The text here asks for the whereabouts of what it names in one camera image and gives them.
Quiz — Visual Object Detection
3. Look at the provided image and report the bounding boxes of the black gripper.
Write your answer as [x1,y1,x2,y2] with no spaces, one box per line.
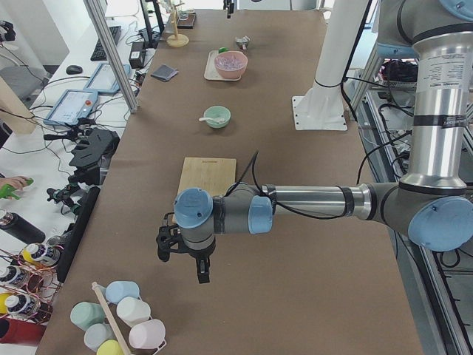
[156,212,215,284]

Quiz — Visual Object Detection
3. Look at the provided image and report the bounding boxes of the white ceramic spoon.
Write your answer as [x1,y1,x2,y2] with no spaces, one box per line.
[198,117,222,124]

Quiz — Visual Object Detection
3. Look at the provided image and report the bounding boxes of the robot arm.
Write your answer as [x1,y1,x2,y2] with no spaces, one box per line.
[156,1,472,283]

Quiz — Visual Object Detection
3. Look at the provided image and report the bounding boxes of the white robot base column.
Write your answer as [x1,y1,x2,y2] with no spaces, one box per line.
[292,0,371,131]

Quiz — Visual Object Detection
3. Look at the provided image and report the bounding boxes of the metal ice scoop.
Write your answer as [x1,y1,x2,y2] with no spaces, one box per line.
[235,35,251,51]

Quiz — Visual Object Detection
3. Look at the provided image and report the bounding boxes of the clear ice cubes pile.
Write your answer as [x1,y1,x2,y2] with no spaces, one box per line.
[214,53,245,71]

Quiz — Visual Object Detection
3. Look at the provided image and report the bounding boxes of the pink bowl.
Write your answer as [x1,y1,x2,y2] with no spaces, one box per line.
[215,51,248,78]

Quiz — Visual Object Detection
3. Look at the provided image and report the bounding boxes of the green bowl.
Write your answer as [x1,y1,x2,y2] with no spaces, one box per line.
[203,106,231,129]

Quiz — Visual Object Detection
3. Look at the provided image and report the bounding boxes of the wooden mug tree stand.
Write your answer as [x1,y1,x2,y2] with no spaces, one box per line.
[166,1,189,48]

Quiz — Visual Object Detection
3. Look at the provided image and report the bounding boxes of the cream plastic tray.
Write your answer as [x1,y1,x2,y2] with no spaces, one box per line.
[203,50,245,81]

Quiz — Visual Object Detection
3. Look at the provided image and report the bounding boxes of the bamboo cutting board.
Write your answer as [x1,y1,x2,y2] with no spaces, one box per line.
[177,157,237,197]

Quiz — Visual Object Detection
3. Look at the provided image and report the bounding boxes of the white cup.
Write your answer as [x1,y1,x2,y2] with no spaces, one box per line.
[116,297,151,327]

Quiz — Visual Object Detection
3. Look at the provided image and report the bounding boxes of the pink cup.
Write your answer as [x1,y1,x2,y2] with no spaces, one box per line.
[129,319,166,349]

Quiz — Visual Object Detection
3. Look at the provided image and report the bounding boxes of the grey purple folded cloth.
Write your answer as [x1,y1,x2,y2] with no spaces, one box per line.
[151,64,179,82]

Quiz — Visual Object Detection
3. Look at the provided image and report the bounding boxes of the light blue cup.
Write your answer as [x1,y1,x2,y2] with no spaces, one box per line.
[105,280,140,305]

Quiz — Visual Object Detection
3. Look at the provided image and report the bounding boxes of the black power adapter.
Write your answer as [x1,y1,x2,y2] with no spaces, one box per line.
[129,41,146,69]

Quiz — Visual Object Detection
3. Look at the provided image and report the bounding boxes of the yellow cup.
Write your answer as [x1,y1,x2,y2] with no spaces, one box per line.
[96,339,124,355]

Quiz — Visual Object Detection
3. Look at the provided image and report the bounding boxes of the grey cup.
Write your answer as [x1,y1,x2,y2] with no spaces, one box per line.
[84,323,115,351]

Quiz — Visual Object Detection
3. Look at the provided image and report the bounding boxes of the green cup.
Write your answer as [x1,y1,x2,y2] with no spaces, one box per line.
[69,302,106,331]

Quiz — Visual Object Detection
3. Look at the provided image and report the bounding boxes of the black keyboard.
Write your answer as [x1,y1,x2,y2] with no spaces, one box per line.
[89,24,123,62]

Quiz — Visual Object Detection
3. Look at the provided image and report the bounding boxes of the teach pendant far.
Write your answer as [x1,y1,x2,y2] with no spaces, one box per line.
[84,63,120,95]

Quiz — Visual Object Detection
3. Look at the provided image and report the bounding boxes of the teach pendant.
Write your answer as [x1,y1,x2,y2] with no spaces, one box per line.
[84,63,120,95]
[43,89,98,126]

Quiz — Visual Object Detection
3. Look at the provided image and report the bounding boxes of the yellow sauce bottle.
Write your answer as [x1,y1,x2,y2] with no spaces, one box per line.
[24,243,61,267]

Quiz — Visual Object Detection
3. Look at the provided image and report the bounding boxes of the black computer mouse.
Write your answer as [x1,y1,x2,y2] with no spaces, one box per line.
[66,65,83,75]

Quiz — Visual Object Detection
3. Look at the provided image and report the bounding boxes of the red sauce bottle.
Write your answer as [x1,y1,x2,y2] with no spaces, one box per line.
[1,266,43,292]

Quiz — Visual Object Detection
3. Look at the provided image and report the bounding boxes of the teach pendant near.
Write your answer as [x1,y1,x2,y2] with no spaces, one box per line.
[43,89,98,126]

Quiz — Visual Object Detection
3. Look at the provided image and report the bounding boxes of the black water bottle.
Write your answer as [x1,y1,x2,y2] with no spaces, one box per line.
[1,209,45,244]

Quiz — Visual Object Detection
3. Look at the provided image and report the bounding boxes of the wooden rack handle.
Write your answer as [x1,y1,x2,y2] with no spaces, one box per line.
[92,282,132,355]

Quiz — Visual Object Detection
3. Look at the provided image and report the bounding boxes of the aluminium frame post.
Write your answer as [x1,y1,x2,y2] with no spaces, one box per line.
[84,0,138,114]

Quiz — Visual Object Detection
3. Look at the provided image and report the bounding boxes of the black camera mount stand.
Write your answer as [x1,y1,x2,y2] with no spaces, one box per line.
[44,126,120,186]

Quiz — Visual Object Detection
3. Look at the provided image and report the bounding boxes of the copper wire bottle rack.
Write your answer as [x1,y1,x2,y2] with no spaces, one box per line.
[1,241,64,325]

